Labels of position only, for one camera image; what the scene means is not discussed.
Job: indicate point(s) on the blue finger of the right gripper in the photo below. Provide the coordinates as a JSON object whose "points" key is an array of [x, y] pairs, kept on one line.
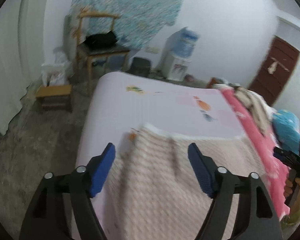
{"points": [[283, 155]]}

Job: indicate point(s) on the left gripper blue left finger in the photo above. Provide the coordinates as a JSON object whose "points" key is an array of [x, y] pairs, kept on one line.
{"points": [[100, 167]]}

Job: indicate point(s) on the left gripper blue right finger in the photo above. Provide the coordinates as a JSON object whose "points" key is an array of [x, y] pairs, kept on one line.
{"points": [[204, 169]]}

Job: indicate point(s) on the beige white houndstooth knit coat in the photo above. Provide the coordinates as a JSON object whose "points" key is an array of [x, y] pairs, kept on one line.
{"points": [[155, 192]]}

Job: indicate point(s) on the beige clothes pile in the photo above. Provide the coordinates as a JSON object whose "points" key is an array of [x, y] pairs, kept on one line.
{"points": [[252, 104]]}

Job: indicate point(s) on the black clothes on chair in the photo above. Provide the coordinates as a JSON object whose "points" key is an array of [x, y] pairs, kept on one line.
{"points": [[101, 41]]}

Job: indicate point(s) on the red floral blanket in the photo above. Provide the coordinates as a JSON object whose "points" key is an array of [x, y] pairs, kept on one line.
{"points": [[263, 143]]}

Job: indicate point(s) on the teal blue garment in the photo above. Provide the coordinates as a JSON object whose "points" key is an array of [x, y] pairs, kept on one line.
{"points": [[286, 126]]}

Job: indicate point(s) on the white fluffy sleeve right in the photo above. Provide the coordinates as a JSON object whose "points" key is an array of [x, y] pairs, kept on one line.
{"points": [[290, 222]]}

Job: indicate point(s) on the small wooden stool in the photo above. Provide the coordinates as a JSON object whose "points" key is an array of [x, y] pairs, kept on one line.
{"points": [[55, 97]]}

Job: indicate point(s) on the dark red wooden door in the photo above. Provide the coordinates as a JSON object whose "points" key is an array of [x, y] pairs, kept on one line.
{"points": [[275, 71]]}

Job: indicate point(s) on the white water dispenser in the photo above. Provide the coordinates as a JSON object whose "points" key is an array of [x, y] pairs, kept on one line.
{"points": [[172, 66]]}

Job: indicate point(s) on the white plastic bags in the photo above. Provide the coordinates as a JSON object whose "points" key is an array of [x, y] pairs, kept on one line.
{"points": [[58, 72]]}

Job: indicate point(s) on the black waste bin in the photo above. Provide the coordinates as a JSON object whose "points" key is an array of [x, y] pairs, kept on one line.
{"points": [[140, 67]]}

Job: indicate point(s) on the blue water bottle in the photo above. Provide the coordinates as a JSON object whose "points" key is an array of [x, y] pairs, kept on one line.
{"points": [[186, 43]]}

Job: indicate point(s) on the wooden chair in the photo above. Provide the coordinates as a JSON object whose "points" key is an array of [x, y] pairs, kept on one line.
{"points": [[82, 52]]}

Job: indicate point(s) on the white curtain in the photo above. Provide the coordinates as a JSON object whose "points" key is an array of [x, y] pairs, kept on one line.
{"points": [[21, 53]]}

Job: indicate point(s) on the wall power socket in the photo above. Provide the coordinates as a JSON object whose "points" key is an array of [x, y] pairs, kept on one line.
{"points": [[152, 50]]}

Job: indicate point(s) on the teal floral wall cloth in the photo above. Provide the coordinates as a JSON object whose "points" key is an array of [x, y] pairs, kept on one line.
{"points": [[139, 20]]}

